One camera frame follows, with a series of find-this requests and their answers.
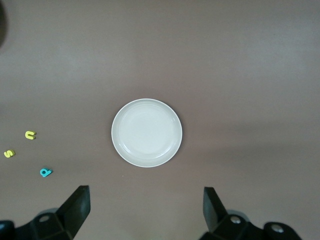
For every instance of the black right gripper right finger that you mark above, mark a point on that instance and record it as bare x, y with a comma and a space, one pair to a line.
217, 220

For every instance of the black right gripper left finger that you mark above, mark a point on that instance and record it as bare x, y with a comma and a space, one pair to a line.
72, 215

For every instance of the teal letter p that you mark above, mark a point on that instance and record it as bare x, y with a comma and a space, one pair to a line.
43, 172

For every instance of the yellow letter s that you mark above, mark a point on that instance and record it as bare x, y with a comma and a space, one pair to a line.
9, 153

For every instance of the yellow letter n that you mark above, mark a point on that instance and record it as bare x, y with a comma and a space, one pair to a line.
28, 135

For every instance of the beige round plate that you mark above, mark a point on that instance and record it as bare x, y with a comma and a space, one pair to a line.
146, 132

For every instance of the brown table cover sheet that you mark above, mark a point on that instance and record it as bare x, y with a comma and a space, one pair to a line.
225, 62

